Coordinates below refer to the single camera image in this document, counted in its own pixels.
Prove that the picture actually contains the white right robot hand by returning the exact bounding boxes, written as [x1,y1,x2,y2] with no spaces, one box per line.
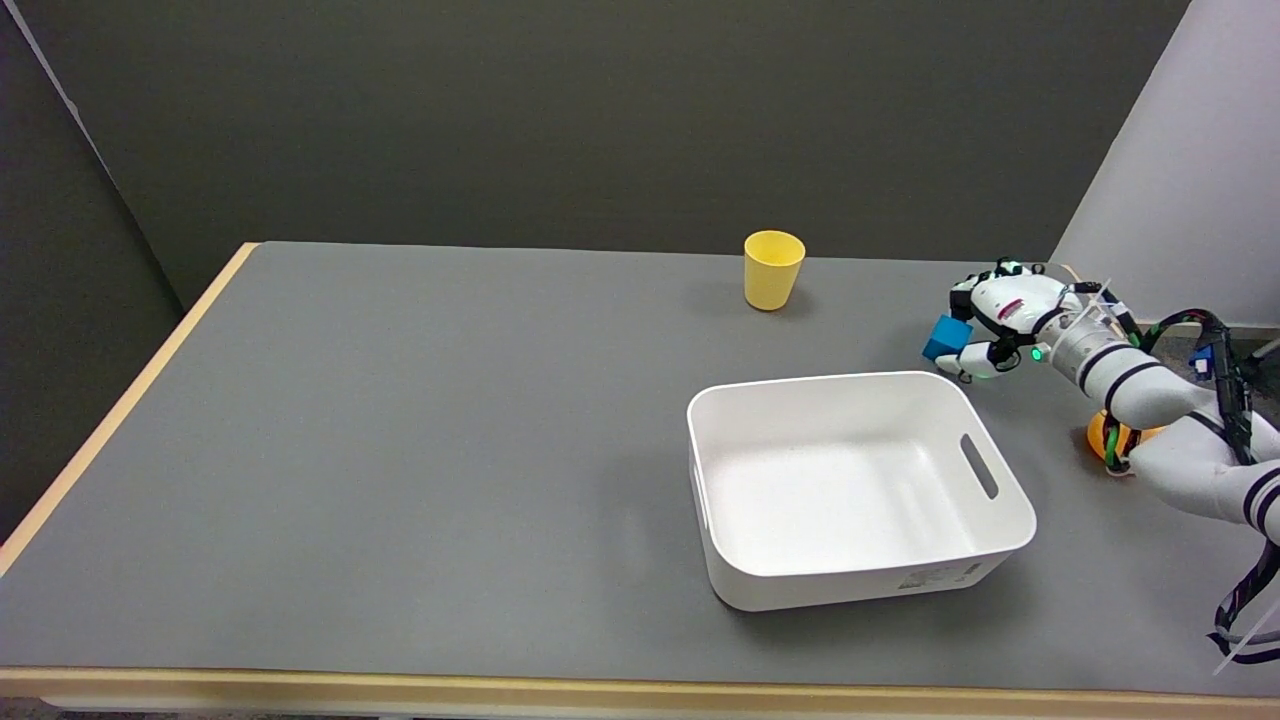
[935,258,1086,383]

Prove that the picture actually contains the blue cube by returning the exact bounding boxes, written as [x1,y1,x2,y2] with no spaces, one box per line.
[921,315,974,363]

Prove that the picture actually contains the orange rubber duck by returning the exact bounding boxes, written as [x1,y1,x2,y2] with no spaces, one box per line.
[1087,410,1166,463]

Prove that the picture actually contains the white plastic bin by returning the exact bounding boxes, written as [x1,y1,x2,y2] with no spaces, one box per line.
[686,371,1038,613]

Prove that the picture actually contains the yellow plastic cup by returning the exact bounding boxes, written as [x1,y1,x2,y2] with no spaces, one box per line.
[743,230,807,312]

